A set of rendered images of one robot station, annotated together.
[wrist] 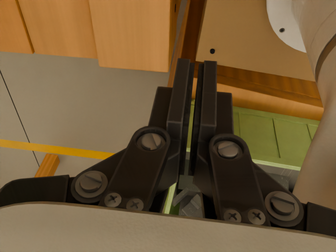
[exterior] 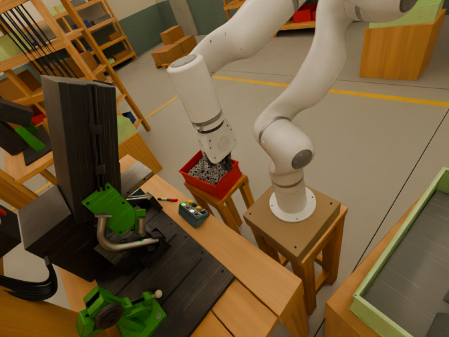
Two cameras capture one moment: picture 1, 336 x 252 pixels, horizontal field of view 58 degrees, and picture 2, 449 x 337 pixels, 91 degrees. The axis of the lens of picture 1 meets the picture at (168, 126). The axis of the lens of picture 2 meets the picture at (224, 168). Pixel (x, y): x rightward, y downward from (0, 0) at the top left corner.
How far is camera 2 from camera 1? 68 cm
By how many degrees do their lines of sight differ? 91
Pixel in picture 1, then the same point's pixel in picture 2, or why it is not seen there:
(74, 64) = not seen: outside the picture
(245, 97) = (362, 272)
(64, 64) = not seen: outside the picture
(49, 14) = (242, 318)
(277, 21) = (292, 218)
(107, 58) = (277, 305)
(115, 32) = (267, 288)
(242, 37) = (294, 233)
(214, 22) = (283, 240)
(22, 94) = not seen: outside the picture
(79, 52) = (267, 325)
